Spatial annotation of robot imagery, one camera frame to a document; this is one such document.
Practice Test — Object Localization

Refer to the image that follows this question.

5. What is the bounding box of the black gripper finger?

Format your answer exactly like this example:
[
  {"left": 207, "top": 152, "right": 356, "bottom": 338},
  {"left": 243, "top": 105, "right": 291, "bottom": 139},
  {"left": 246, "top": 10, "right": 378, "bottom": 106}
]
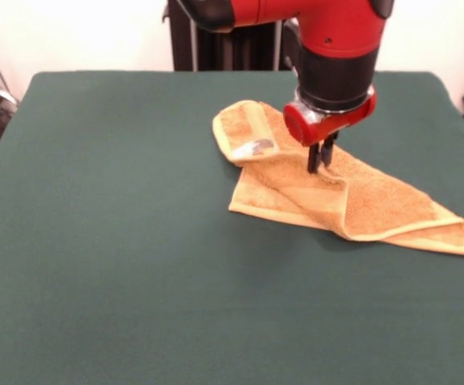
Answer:
[
  {"left": 321, "top": 134, "right": 339, "bottom": 168},
  {"left": 306, "top": 142, "right": 321, "bottom": 174}
]

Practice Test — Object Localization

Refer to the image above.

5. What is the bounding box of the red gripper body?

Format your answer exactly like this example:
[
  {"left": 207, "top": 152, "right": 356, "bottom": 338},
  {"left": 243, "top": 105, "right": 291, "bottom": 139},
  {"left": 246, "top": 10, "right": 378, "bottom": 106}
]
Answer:
[{"left": 282, "top": 87, "right": 378, "bottom": 148}]

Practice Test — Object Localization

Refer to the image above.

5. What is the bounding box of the orange terry towel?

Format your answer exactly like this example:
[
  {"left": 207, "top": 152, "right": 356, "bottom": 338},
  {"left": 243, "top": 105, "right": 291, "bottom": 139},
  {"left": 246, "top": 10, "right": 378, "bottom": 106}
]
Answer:
[{"left": 211, "top": 100, "right": 464, "bottom": 257}]

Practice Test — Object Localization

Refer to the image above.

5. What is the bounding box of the dark green table cloth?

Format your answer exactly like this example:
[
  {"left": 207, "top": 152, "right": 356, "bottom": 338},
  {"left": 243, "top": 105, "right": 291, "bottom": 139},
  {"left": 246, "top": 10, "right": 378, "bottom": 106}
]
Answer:
[{"left": 0, "top": 70, "right": 464, "bottom": 385}]

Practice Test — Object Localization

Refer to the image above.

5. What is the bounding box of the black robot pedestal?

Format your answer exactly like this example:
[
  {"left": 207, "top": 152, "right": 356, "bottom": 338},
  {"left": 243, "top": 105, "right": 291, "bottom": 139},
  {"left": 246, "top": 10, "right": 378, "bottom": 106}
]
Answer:
[{"left": 162, "top": 0, "right": 301, "bottom": 73}]

